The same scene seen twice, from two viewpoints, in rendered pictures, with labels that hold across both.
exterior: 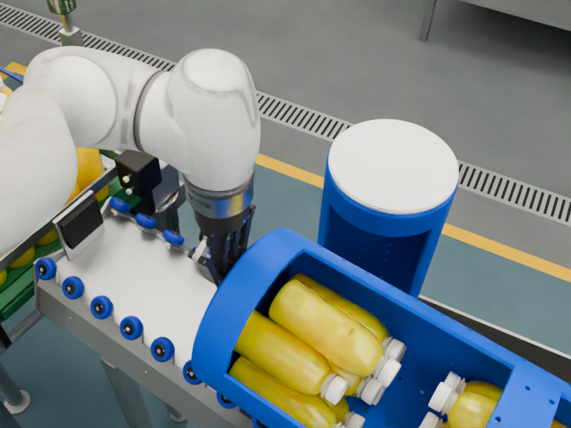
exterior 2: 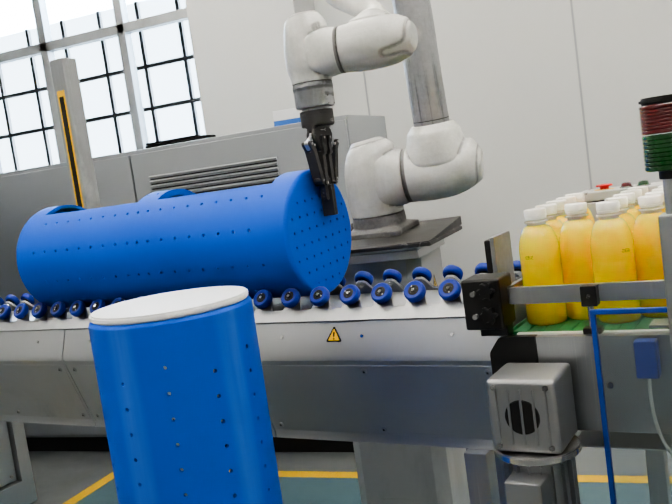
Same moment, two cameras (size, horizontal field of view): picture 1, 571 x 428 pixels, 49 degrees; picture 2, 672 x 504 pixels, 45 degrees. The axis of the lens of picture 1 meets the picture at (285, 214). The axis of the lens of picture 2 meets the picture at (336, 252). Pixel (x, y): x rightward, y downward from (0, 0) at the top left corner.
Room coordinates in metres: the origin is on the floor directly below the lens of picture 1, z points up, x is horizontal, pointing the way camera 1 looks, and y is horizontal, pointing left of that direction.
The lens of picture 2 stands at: (2.37, 0.05, 1.22)
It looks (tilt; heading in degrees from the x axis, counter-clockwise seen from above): 6 degrees down; 179
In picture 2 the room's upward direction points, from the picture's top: 8 degrees counter-clockwise
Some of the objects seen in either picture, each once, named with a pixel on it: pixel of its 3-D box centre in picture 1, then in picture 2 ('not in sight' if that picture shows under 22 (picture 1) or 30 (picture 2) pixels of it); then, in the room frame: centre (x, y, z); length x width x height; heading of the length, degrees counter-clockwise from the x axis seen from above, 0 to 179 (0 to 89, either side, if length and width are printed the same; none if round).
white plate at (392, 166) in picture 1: (392, 164); (170, 304); (0.96, -0.22, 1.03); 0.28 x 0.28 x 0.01
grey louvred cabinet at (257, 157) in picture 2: not in sight; (182, 295); (-1.60, -0.65, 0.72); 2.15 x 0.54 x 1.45; 66
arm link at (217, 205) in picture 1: (219, 182); (314, 97); (0.55, 0.09, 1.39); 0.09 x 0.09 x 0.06
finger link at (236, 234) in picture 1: (229, 241); (320, 160); (0.56, 0.08, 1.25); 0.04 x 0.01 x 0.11; 58
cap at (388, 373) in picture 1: (387, 371); not in sight; (0.42, -0.16, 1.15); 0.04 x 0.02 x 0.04; 145
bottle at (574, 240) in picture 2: not in sight; (581, 264); (0.95, 0.51, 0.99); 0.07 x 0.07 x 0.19
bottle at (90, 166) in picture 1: (85, 163); (541, 270); (0.95, 0.44, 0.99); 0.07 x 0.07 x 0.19
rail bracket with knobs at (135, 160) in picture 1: (138, 173); (490, 304); (0.97, 0.34, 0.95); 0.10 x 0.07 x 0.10; 148
